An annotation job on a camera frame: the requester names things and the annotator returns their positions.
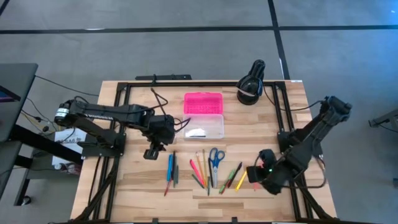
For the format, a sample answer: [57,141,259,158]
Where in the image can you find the blue handled scissors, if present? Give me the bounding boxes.
[208,147,226,189]

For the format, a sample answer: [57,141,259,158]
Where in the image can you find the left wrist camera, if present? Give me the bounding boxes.
[154,114,176,131]

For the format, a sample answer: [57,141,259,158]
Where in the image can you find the black cable with connector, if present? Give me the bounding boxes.
[19,96,63,135]

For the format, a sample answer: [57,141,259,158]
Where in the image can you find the red and white packet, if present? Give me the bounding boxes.
[52,161,81,177]

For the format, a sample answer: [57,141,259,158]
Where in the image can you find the black desk lamp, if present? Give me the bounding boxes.
[236,58,267,106]

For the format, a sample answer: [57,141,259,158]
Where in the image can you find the black marker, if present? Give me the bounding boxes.
[208,157,215,188]

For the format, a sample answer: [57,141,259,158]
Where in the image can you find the black pen with scale print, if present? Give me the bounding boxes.
[172,151,177,189]

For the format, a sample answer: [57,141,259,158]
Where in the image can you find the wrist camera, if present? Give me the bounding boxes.
[247,166,266,184]
[154,114,176,131]

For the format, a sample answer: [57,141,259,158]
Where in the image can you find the light green pen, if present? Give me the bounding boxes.
[218,169,236,195]

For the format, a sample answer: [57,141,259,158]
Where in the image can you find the black desk leg frame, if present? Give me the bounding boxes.
[9,124,84,207]

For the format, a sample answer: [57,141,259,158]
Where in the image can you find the orange pencil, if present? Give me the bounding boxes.
[195,151,208,188]

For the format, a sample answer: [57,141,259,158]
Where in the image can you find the black and red pen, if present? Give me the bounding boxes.
[228,161,243,189]

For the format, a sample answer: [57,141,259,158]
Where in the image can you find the black power strip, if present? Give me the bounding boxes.
[134,73,193,82]

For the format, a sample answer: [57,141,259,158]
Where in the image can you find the clear pencil box pink lid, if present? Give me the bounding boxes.
[182,91,225,140]

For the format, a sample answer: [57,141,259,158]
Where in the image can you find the grey desk top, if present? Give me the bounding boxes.
[0,139,23,200]
[0,63,39,143]

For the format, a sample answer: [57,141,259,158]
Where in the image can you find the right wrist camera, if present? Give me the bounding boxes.
[247,166,266,184]

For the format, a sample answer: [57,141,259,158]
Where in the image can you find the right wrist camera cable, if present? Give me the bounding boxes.
[279,152,327,190]

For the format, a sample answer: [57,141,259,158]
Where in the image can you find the dark laptop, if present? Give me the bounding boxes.
[0,84,22,103]

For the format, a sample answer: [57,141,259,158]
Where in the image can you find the pink highlighter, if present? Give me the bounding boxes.
[189,159,205,185]

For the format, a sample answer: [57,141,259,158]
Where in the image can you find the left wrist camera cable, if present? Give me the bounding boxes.
[150,86,192,134]

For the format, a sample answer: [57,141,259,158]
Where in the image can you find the yellow highlighter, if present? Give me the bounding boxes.
[234,170,249,192]

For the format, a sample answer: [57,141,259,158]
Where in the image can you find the grey stand base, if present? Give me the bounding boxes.
[368,108,398,134]

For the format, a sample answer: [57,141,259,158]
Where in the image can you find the black aluminium table frame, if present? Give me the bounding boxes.
[70,81,337,224]

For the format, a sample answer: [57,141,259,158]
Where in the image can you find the black floor cable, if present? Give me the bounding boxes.
[33,74,100,96]

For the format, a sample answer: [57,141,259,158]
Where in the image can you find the thin black cable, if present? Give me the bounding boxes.
[262,84,326,112]

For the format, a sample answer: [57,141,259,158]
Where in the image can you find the white card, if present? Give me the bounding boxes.
[184,126,208,139]

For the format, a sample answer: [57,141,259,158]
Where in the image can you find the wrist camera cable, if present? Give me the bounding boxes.
[279,152,327,190]
[150,86,192,134]

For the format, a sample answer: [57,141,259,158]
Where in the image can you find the white paper sheet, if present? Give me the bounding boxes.
[51,127,88,166]

